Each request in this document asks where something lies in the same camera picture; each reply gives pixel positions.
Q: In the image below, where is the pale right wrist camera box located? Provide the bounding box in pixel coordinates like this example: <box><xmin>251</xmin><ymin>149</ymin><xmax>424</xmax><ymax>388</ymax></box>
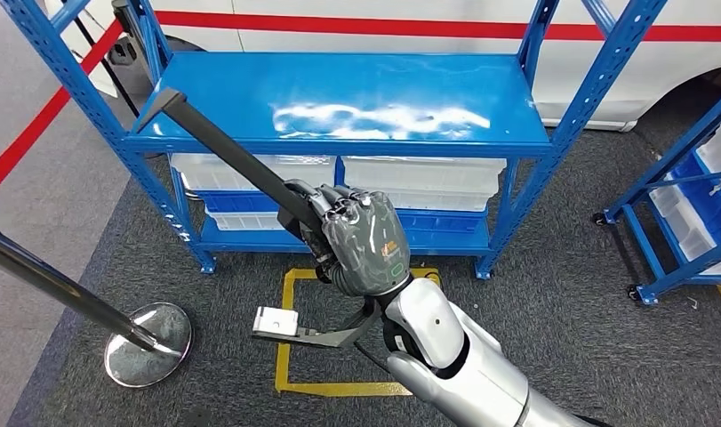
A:
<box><xmin>252</xmin><ymin>306</ymin><xmax>300</xmax><ymax>342</ymax></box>

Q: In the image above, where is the dark stanchion post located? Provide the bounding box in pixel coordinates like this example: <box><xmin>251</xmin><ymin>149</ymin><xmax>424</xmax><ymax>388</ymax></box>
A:
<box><xmin>109</xmin><ymin>0</ymin><xmax>140</xmax><ymax>65</ymax></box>

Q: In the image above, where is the thin black rod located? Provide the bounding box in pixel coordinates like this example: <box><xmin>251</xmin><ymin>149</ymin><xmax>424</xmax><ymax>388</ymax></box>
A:
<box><xmin>69</xmin><ymin>16</ymin><xmax>142</xmax><ymax>120</ymax></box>

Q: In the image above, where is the chrome stanchion with round base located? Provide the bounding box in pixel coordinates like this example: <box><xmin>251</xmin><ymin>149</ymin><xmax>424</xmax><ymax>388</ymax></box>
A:
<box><xmin>0</xmin><ymin>221</ymin><xmax>194</xmax><ymax>391</ymax></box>

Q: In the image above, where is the black camera cable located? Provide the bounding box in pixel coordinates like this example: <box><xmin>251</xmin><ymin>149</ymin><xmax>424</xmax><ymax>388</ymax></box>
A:
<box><xmin>352</xmin><ymin>340</ymin><xmax>392</xmax><ymax>374</ymax></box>

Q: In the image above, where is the blue metal shelf rack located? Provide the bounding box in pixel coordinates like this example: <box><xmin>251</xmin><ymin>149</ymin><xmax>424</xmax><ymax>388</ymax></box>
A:
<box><xmin>0</xmin><ymin>0</ymin><xmax>670</xmax><ymax>281</ymax></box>

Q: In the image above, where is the blue wheeled shelf rack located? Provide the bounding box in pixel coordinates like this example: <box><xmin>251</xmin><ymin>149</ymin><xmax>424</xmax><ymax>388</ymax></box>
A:
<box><xmin>592</xmin><ymin>82</ymin><xmax>721</xmax><ymax>308</ymax></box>

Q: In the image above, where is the black plastic panel part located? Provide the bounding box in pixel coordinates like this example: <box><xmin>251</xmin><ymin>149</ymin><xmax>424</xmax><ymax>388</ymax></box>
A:
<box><xmin>137</xmin><ymin>86</ymin><xmax>332</xmax><ymax>263</ymax></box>

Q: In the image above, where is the white car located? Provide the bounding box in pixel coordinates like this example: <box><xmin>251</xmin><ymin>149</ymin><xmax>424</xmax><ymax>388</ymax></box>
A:
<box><xmin>42</xmin><ymin>0</ymin><xmax>721</xmax><ymax>133</ymax></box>

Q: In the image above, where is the black flat robot fitting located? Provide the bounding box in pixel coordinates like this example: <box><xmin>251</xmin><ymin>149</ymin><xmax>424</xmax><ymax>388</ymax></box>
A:
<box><xmin>177</xmin><ymin>407</ymin><xmax>214</xmax><ymax>427</ymax></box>

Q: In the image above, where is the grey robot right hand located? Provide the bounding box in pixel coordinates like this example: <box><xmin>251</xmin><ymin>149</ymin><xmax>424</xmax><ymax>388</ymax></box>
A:
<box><xmin>283</xmin><ymin>179</ymin><xmax>413</xmax><ymax>298</ymax></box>

